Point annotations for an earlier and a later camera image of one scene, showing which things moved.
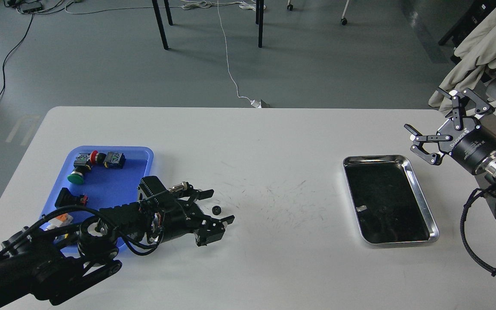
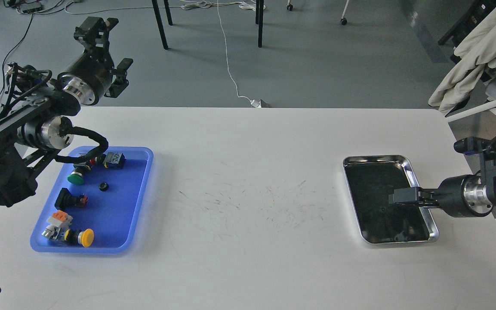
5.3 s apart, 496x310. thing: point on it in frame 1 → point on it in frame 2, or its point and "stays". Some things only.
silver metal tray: (388, 206) stays
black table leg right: (259, 14) stays
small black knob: (216, 210) → (103, 187)
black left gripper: (180, 217) → (91, 77)
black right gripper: (469, 144) → (463, 196)
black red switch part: (66, 198) stays
